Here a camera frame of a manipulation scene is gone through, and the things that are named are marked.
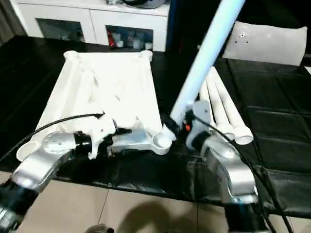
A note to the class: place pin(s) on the white plastic table top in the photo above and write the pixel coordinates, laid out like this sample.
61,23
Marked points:
109,80

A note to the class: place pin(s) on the white plastic table leg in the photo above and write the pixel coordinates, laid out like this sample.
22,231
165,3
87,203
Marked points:
233,114
218,104
205,97
209,53

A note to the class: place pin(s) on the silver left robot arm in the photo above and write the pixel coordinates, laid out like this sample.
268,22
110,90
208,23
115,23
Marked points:
41,157

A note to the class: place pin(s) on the black table mat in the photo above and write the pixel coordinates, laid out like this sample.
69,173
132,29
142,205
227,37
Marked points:
279,109

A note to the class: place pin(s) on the black cabinet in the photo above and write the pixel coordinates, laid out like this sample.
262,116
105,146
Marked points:
184,29

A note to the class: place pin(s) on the white plastic seat panel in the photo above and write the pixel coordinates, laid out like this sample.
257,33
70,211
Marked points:
264,41

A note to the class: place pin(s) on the white cabinet with glass doors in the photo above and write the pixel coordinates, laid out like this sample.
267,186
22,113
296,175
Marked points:
92,19

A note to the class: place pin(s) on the dark helmet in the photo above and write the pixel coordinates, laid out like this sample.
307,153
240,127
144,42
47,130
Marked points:
145,3

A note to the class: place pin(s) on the white flat board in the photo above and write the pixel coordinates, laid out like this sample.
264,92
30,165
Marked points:
308,70

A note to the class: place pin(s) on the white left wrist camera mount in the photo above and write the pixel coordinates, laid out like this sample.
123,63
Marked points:
99,128

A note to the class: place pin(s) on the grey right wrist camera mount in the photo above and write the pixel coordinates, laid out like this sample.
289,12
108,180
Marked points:
201,109

